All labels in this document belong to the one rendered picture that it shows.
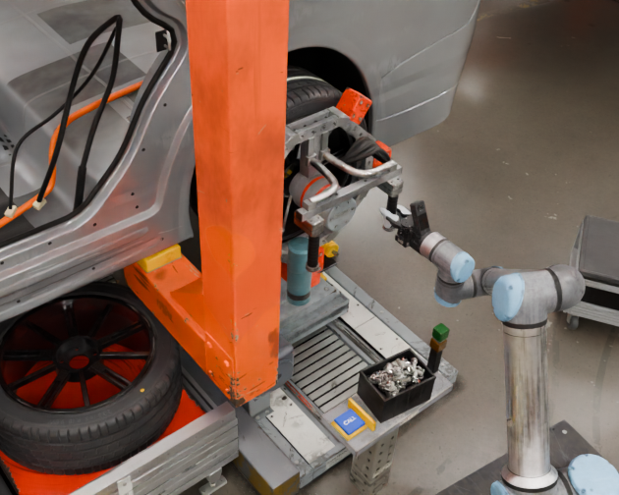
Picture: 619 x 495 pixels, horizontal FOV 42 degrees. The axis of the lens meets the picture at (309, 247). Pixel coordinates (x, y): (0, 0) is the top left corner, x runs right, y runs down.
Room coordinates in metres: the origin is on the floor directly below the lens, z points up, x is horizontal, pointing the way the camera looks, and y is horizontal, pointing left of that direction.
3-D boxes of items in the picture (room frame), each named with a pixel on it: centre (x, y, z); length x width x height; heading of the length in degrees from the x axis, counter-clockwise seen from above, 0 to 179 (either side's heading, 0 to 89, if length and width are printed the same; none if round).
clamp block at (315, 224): (1.91, 0.01, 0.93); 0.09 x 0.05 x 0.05; 41
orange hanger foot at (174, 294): (1.85, 0.41, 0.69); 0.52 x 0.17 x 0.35; 41
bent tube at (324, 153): (2.15, -0.14, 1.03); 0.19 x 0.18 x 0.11; 41
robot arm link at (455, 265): (1.90, -0.46, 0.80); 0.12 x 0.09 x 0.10; 41
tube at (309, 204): (2.02, 0.01, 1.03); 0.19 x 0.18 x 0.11; 41
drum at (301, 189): (2.13, -0.03, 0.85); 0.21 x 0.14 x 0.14; 41
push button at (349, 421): (1.50, -0.16, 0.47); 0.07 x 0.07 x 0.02; 41
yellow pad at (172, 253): (1.98, 0.52, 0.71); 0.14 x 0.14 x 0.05; 41
